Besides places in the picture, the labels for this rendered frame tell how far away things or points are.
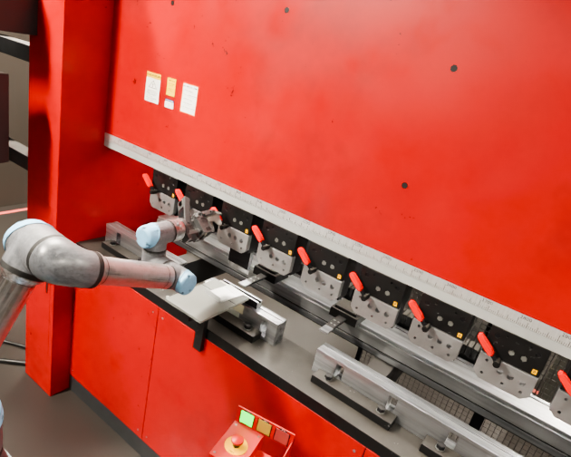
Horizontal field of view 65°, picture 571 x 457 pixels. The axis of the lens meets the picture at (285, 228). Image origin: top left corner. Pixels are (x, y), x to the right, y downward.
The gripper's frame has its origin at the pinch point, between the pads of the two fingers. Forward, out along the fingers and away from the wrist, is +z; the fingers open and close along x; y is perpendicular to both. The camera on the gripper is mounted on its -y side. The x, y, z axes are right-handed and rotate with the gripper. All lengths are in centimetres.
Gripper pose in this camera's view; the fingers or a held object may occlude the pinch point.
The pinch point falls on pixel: (216, 214)
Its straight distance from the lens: 172.0
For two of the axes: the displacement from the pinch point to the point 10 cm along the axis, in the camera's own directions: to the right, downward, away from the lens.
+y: 5.0, 8.5, -1.6
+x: 6.6, -5.0, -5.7
